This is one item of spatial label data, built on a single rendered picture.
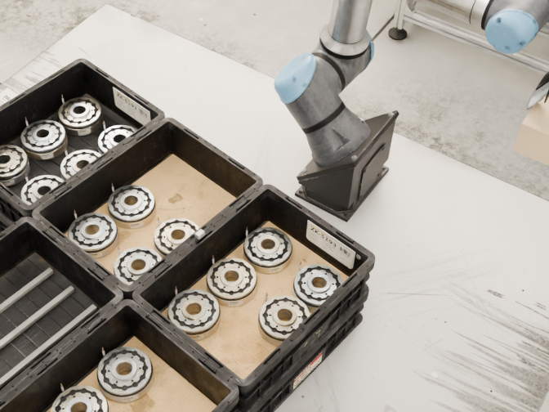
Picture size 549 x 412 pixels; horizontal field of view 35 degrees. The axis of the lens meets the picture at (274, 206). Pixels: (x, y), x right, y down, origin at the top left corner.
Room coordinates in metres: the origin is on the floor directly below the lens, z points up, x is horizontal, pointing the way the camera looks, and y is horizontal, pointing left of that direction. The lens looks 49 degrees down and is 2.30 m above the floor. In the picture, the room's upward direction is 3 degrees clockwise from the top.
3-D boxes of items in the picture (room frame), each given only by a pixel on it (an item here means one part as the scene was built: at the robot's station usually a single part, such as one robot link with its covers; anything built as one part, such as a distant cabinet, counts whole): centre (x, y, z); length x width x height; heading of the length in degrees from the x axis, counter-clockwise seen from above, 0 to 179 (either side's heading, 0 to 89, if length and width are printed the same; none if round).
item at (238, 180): (1.18, 0.26, 0.87); 0.40 x 0.30 x 0.11; 141
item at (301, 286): (1.03, -0.10, 0.86); 0.10 x 0.10 x 0.01
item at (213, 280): (1.03, 0.08, 0.86); 0.10 x 0.10 x 0.01
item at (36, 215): (1.18, 0.26, 0.92); 0.40 x 0.30 x 0.02; 141
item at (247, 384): (0.99, 0.03, 0.92); 0.40 x 0.30 x 0.02; 141
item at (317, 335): (0.99, 0.03, 0.87); 0.40 x 0.30 x 0.11; 141
